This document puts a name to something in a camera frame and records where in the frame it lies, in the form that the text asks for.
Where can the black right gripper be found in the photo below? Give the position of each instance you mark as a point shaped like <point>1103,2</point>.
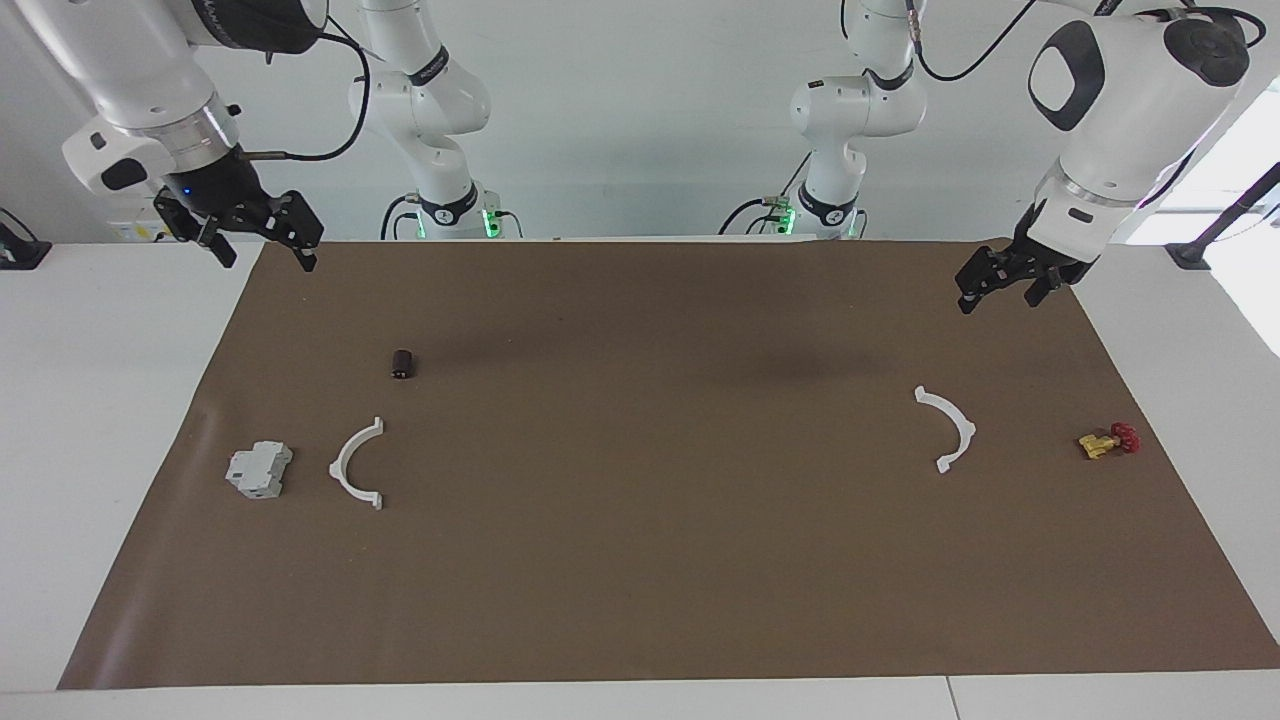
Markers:
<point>235,205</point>

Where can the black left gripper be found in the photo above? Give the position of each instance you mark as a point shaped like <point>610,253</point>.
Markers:
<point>1025,265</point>

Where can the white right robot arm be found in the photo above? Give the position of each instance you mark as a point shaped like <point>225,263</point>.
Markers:
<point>130,70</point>

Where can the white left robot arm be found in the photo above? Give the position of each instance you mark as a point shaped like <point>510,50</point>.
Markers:
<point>1130,110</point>

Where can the white box with yellow label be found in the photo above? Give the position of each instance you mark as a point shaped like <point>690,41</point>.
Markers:
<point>135,232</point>

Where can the small black cylinder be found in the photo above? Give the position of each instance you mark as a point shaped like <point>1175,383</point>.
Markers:
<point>403,364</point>

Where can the grey circuit breaker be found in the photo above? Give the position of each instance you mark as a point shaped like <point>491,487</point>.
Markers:
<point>258,470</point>

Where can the brown table mat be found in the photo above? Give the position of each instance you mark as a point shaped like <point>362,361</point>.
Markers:
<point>640,580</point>

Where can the black stand bracket with rod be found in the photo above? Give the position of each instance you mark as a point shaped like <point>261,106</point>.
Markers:
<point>1225,215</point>

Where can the small black clamp bracket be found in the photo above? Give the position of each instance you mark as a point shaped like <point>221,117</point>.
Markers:
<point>22,252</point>

